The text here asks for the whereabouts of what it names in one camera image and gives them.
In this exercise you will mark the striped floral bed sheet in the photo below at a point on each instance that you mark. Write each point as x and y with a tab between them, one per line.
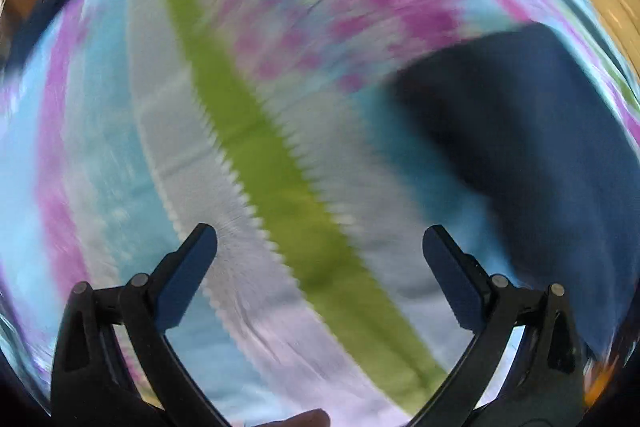
225	107

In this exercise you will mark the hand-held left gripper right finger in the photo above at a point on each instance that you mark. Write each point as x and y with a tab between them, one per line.
452	279

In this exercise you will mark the person's left hand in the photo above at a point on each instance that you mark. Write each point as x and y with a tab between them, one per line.
300	419

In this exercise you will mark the dark blue denim pants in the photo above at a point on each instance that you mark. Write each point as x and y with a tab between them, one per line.
525	147

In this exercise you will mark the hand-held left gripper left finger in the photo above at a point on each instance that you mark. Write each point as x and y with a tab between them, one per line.
187	277

